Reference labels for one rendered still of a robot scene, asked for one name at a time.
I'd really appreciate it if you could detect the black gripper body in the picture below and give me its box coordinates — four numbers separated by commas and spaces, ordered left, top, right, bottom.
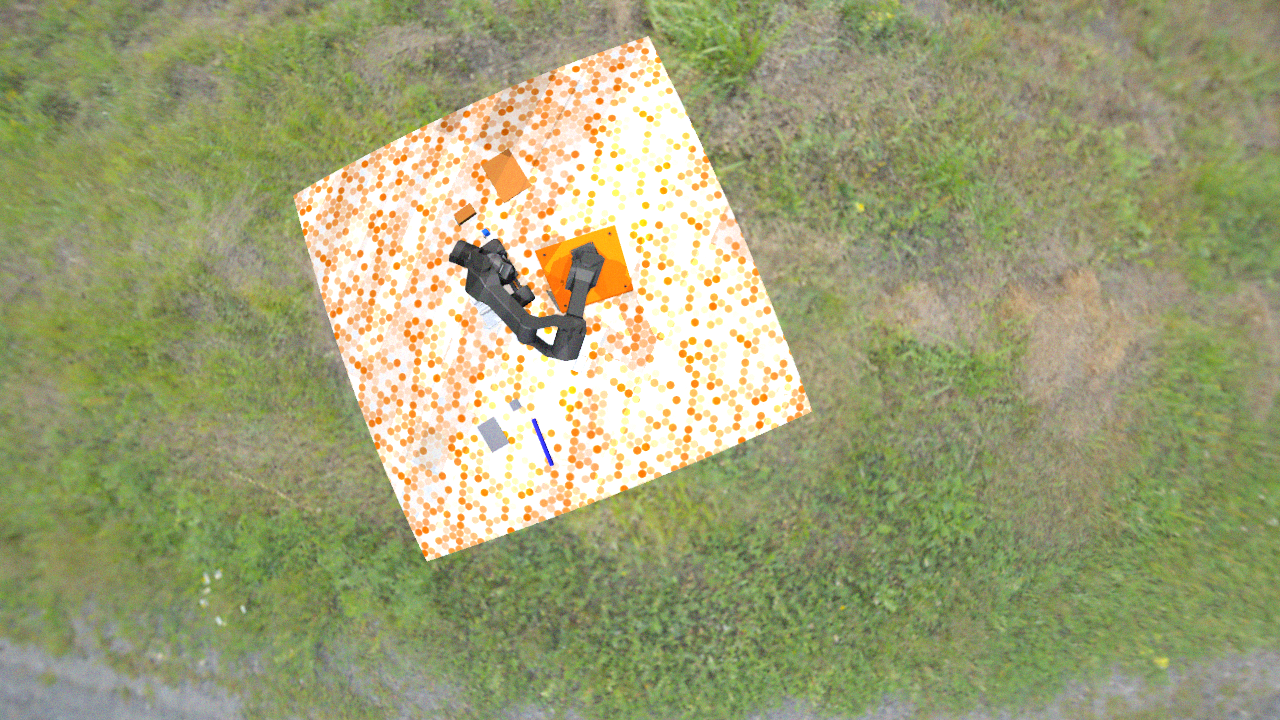
481, 240, 535, 306

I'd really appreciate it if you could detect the dark blue flat bar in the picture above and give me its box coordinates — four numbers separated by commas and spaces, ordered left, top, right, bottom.
531, 418, 554, 466

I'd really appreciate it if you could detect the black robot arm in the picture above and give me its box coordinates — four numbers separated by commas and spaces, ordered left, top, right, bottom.
449, 240, 605, 361

